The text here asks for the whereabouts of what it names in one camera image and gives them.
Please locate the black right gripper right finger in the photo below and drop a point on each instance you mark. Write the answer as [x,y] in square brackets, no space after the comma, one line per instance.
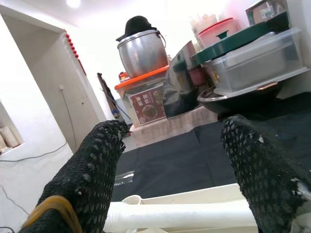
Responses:
[262,179]

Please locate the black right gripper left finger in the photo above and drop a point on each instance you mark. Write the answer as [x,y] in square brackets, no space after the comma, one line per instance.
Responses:
[92,170]

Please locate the white plastic table leg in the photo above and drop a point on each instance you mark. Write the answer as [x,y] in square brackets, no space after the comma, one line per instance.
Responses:
[170,216]

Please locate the yellow rubber band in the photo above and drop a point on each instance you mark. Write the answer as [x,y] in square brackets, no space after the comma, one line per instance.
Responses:
[56,201]

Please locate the white plastic table top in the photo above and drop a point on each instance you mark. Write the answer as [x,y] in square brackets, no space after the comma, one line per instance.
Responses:
[194,194]

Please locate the metal basin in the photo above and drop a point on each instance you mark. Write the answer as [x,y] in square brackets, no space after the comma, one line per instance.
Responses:
[243,102]

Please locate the black tablecloth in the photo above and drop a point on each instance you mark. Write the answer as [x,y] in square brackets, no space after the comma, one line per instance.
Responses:
[182,165]

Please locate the dark broom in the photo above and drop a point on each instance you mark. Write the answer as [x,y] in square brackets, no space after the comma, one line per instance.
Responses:
[107,89]

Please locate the orange lid storage box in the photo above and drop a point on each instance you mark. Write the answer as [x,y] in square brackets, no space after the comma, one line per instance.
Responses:
[145,106]

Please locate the checked cloth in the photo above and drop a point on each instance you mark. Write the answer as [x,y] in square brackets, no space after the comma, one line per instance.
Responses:
[165,128]

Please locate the clear box green lid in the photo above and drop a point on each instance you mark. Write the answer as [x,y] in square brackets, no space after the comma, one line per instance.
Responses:
[255,65]

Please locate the black bag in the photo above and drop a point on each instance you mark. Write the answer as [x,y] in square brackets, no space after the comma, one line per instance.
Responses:
[177,92]

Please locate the large metal pot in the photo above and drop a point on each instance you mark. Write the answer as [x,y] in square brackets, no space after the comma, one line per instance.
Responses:
[143,53]

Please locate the black cap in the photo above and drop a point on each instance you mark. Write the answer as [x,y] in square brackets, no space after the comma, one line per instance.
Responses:
[138,25]

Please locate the pink plastic container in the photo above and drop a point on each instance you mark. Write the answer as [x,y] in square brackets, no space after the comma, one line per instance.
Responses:
[216,31]

